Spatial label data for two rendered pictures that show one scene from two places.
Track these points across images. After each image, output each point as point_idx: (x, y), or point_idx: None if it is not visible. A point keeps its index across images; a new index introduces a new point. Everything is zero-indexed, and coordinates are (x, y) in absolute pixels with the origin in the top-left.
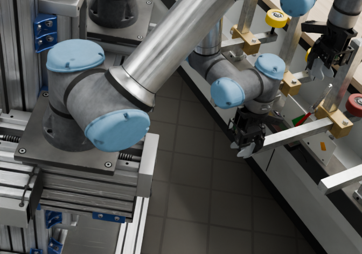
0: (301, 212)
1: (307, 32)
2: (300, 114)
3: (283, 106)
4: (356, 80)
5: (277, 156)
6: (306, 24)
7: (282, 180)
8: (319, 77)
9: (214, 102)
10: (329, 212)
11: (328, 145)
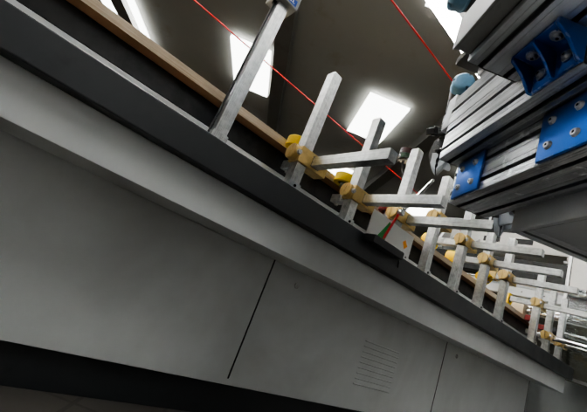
0: (290, 386)
1: (437, 134)
2: (386, 223)
3: (369, 223)
4: None
5: (251, 339)
6: (441, 127)
7: (258, 367)
8: (448, 168)
9: (445, 202)
10: (400, 311)
11: (409, 240)
